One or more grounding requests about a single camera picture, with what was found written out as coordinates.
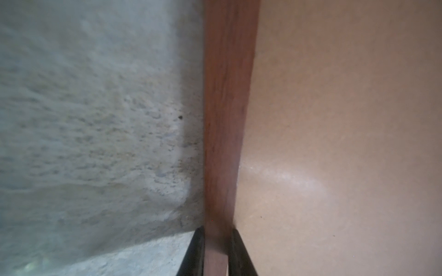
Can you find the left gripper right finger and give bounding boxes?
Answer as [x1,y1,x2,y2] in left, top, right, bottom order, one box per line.
[228,229,258,276]

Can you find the brown wooden picture frame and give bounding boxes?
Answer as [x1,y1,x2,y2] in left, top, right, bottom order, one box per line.
[203,1,260,276]

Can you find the brown cardboard backing board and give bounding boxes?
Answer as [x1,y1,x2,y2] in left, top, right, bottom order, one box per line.
[235,1,442,276]

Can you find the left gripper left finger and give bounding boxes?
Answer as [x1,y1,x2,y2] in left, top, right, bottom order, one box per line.
[176,226,205,276]

